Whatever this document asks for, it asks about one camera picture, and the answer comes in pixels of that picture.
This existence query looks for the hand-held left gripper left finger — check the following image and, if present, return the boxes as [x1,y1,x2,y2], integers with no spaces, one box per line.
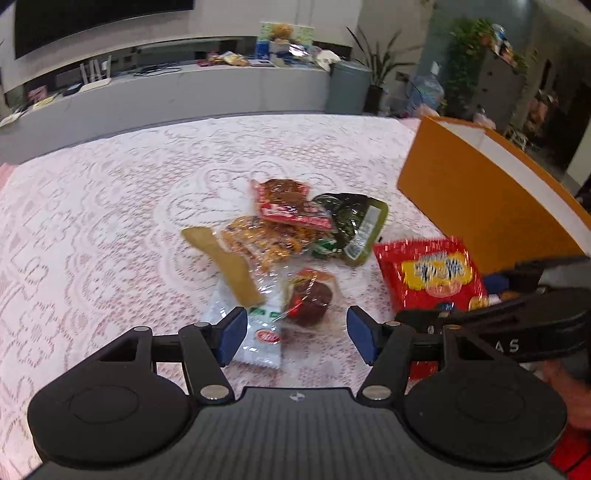
[92,306,250,406]

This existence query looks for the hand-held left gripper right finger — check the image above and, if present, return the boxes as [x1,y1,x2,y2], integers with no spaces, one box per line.
[346,305,509,409]

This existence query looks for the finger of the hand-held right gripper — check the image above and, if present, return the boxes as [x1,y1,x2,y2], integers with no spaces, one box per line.
[501,256,591,292]
[396,290,548,335]

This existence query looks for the white packet with green label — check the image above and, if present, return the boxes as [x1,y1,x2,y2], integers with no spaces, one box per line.
[204,281,283,371]

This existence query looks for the large red chip bag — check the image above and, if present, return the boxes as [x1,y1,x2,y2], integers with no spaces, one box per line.
[372,237,491,380]

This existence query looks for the tan stick snack packet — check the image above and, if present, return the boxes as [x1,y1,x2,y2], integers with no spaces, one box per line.
[180,226,267,308]

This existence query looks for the orange cardboard box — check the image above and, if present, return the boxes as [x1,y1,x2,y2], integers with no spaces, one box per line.
[396,115,591,280]

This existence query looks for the orange crispy snack packet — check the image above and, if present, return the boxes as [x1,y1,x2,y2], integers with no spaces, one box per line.
[221,214,320,274]

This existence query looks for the dark green pickle packet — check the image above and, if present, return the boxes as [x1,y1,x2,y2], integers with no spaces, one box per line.
[313,192,389,268]

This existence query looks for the red braised meat packet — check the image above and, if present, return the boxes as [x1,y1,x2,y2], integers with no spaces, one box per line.
[250,178,334,232]

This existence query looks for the red clothing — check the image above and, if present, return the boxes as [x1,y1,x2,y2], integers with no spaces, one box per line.
[549,427,591,480]

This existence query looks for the white lace tablecloth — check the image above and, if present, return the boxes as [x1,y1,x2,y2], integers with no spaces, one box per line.
[0,113,462,474]

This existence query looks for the grey tall cabinet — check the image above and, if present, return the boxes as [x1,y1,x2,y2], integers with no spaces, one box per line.
[478,45,528,123]

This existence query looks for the large water bottle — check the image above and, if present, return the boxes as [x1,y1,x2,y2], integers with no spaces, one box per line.
[406,73,447,117]

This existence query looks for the trailing ivy plant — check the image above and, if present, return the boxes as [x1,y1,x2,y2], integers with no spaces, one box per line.
[445,17,529,118]

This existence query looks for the grey trash can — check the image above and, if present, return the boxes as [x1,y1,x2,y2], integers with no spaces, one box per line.
[326,60,373,116]

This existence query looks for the grey low cabinet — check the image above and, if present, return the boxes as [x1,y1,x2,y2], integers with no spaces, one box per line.
[0,60,332,155]

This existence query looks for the potted long-leaf plant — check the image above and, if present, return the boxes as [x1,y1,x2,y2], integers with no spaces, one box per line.
[346,25,419,116]

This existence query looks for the snack packets on cabinet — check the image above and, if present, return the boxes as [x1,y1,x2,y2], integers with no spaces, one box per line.
[206,51,251,68]

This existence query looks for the white router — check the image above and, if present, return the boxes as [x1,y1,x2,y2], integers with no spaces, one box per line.
[75,54,114,94]

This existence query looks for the teddy bear gift box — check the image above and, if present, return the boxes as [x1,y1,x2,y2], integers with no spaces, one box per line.
[256,21,316,66]

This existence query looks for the black television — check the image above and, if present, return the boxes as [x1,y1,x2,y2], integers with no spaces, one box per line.
[14,0,195,61]

